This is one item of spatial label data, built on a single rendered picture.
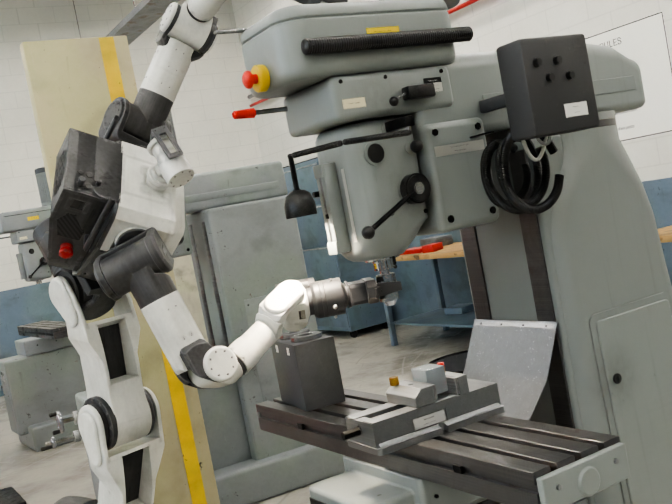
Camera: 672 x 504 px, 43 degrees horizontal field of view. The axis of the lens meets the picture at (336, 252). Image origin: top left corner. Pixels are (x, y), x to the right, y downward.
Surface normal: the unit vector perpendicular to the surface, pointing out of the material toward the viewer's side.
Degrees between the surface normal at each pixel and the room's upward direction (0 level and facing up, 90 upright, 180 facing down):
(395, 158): 90
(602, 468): 90
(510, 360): 63
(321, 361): 90
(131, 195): 58
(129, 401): 81
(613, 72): 90
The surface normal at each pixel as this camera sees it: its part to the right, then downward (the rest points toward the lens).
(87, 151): 0.50, -0.61
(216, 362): 0.49, -0.26
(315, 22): 0.50, -0.05
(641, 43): -0.85, 0.18
